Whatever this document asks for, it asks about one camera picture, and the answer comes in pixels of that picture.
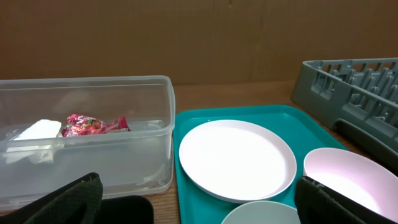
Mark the pink white bowl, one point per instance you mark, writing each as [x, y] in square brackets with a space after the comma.
[356, 177]

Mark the large white plate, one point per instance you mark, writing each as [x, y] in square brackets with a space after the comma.
[237, 161]

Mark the grey dishwasher rack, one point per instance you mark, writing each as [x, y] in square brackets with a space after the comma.
[357, 98]

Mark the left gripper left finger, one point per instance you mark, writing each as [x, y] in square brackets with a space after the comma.
[76, 202]

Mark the black tray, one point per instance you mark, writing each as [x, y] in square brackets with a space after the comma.
[133, 209]

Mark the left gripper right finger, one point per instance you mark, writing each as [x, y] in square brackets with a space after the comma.
[319, 204]

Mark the teal serving tray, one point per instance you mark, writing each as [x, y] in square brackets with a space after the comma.
[294, 126]

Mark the grey bowl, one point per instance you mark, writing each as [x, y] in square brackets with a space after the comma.
[262, 212]

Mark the clear plastic bin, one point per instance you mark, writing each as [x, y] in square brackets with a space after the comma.
[135, 162]

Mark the red ketchup packet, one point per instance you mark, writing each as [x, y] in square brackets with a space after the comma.
[79, 125]

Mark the white napkin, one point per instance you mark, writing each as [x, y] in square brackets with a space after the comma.
[42, 129]

